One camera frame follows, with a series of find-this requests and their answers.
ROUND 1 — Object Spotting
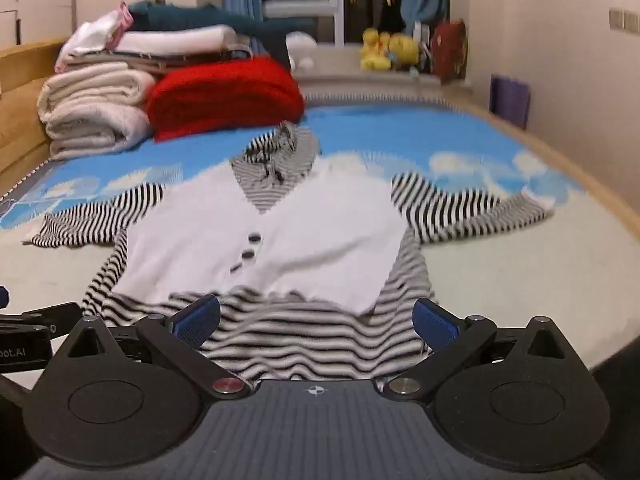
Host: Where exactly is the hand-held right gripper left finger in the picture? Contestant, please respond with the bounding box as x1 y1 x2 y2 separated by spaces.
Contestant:
31 294 254 402

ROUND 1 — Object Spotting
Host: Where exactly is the yellow plush toy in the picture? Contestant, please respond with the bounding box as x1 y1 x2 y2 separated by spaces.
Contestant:
359 28 393 72
389 33 422 68

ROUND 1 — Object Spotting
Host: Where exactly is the white plush toy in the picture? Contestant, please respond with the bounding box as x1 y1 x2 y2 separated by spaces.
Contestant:
284 31 318 73

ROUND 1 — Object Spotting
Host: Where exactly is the purple box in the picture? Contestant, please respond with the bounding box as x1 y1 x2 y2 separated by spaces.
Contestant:
489 74 532 131

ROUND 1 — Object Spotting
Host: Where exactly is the wall switch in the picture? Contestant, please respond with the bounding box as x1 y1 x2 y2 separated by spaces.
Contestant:
608 8 640 35

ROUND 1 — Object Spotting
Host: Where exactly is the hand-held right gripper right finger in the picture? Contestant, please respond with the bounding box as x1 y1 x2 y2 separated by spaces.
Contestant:
382 297 601 403

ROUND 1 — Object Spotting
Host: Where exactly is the white folded blanket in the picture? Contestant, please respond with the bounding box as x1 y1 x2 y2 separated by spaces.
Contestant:
37 62 157 162

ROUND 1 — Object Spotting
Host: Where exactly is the pile of folded clothes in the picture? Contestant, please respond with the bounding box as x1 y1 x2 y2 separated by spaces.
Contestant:
127 0 322 69

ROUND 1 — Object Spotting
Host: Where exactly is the red bag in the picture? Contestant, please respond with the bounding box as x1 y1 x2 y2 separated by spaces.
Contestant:
431 18 469 82

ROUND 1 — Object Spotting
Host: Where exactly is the red knitted blanket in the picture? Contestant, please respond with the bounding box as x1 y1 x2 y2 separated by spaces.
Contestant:
146 56 307 142

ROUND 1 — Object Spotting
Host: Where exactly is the blue cloud printed mat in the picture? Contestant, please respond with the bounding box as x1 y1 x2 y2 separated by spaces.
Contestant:
0 94 640 378

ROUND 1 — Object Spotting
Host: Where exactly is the pink and white cloth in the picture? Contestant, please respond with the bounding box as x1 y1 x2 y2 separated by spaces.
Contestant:
54 2 136 74

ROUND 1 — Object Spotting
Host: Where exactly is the striped shirt with white vest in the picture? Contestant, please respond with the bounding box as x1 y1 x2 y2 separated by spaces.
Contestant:
22 122 557 392

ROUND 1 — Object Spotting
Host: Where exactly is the beige folded cloth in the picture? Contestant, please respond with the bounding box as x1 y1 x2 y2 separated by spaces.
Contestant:
65 49 168 77

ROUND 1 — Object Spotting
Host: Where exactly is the white window frame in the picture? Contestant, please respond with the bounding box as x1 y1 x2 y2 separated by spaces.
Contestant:
262 0 347 45

